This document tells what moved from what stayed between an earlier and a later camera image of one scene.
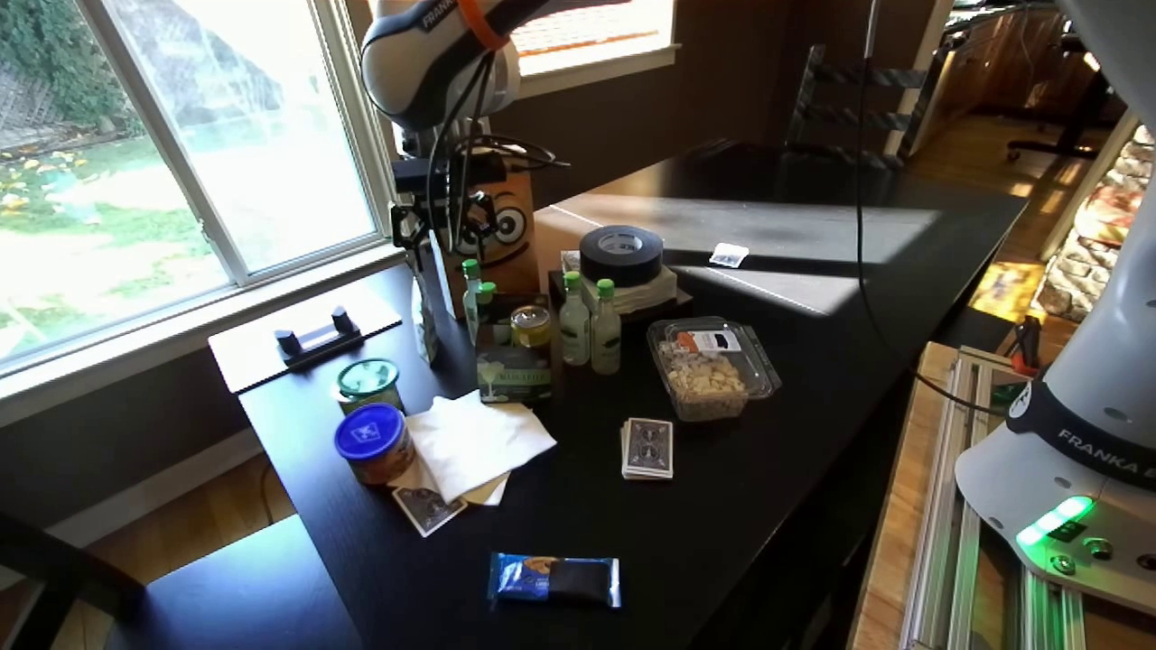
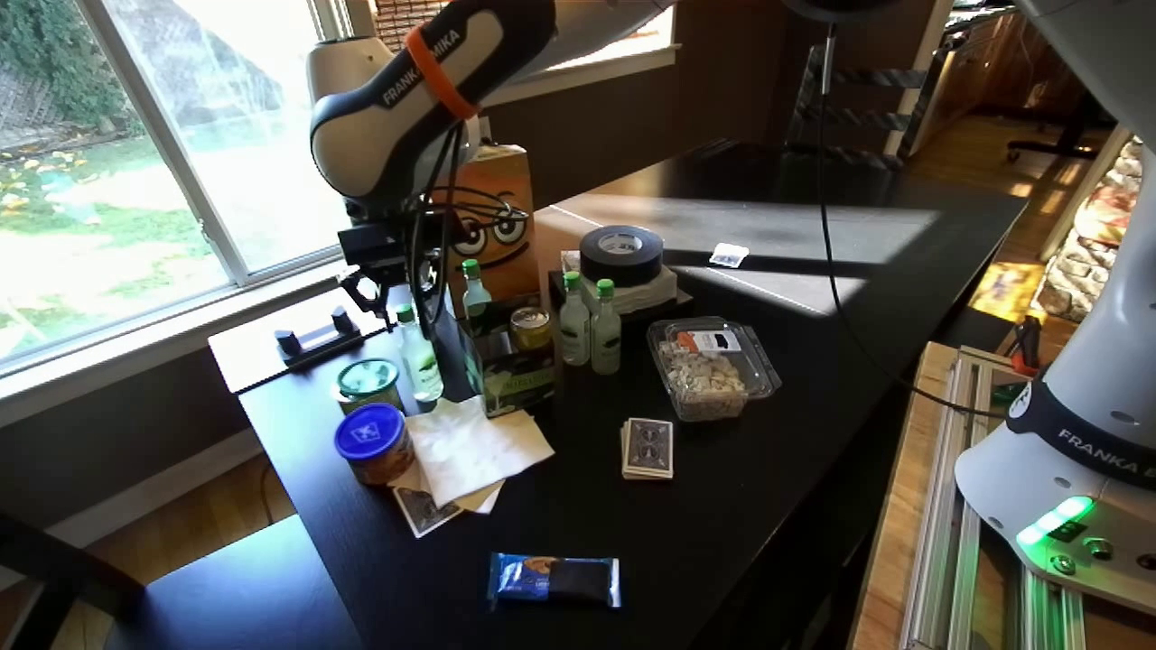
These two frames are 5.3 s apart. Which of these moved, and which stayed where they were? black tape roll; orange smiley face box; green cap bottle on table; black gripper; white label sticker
Moved: black gripper
Stayed: orange smiley face box; white label sticker; green cap bottle on table; black tape roll
